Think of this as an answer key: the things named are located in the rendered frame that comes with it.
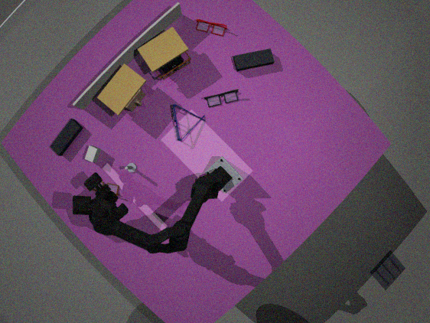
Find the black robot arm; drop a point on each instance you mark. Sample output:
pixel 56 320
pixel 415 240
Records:
pixel 101 215

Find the white flat panel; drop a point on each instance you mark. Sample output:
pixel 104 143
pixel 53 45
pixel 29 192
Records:
pixel 127 55

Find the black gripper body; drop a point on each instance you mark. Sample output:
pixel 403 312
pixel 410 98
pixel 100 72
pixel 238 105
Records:
pixel 94 182

